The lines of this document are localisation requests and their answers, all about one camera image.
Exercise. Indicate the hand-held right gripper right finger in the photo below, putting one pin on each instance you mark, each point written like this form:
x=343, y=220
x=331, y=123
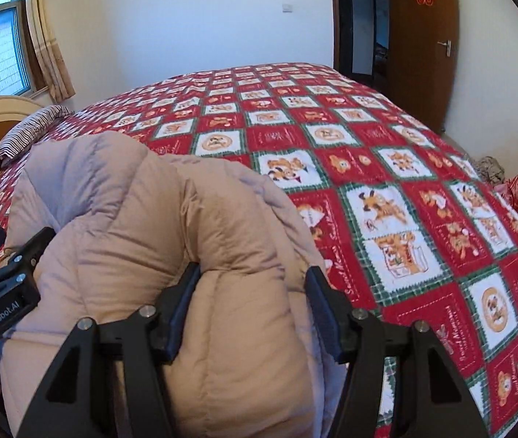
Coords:
x=325, y=310

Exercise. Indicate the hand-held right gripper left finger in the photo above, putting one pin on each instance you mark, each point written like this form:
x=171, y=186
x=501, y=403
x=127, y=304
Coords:
x=181, y=305

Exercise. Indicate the pale lilac puffer jacket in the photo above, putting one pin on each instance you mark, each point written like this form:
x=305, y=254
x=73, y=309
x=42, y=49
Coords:
x=149, y=237

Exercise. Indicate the striped pillow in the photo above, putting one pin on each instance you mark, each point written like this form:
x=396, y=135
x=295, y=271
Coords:
x=26, y=130

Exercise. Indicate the red printed patchwork bedspread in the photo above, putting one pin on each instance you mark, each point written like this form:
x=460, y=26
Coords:
x=377, y=169

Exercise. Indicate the beige patterned curtain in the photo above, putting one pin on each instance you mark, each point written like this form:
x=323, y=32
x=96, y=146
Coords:
x=49, y=45

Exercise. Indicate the brown wooden door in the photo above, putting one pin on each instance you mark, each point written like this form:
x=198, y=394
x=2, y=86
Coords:
x=423, y=77

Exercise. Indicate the dark wooden door frame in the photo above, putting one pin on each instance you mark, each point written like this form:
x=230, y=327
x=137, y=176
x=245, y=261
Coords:
x=334, y=18

